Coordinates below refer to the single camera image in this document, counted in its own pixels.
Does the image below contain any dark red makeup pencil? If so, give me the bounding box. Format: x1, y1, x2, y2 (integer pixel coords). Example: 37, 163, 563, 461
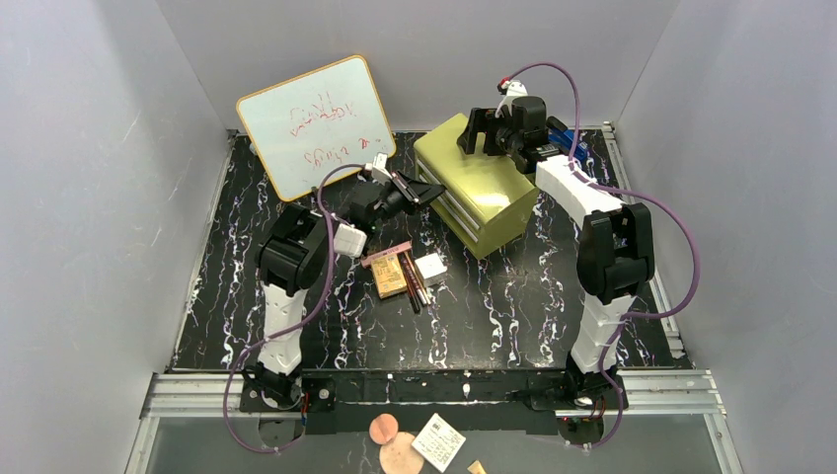
398, 253, 423, 314

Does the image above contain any white printed paper card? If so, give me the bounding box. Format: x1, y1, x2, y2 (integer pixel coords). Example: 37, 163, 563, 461
411, 413, 466, 473

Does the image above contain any aluminium frame rail front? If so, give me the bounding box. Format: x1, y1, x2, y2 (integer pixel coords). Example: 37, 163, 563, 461
140, 369, 726, 418

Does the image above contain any whiteboard with orange frame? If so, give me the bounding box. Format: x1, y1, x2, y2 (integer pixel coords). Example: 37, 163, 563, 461
236, 55, 397, 201

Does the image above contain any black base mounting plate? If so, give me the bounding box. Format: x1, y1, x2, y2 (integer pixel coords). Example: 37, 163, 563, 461
232, 367, 629, 435

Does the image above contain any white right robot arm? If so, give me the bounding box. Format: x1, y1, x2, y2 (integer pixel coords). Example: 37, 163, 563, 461
457, 95, 654, 403

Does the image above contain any small tan wood piece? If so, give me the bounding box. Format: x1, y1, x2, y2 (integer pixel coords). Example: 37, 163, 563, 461
468, 460, 487, 474

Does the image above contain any orange makeup box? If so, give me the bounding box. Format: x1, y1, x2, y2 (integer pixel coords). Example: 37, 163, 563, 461
370, 254, 408, 299

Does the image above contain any small pink round pad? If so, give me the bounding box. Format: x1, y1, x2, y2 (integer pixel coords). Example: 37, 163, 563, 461
368, 413, 399, 445

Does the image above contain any large pink round pad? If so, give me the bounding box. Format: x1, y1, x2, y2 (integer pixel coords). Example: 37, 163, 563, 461
379, 432, 424, 474

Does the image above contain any green metal drawer box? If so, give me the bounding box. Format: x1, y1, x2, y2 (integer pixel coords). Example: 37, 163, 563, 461
414, 114, 539, 259

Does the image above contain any small white box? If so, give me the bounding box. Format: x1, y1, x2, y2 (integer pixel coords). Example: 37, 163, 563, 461
415, 253, 447, 286

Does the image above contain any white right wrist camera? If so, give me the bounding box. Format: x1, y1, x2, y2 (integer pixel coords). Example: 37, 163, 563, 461
495, 78, 528, 118

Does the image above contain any aluminium right side rail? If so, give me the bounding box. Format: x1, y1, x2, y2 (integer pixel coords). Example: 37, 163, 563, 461
602, 121, 687, 362

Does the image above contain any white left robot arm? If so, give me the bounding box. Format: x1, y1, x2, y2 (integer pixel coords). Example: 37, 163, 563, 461
234, 171, 446, 410

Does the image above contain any pink flat makeup box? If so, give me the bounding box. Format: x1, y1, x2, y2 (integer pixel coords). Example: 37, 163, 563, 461
360, 241, 413, 268

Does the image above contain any blue object behind box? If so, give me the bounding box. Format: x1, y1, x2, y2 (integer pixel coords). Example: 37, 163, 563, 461
549, 128, 585, 159

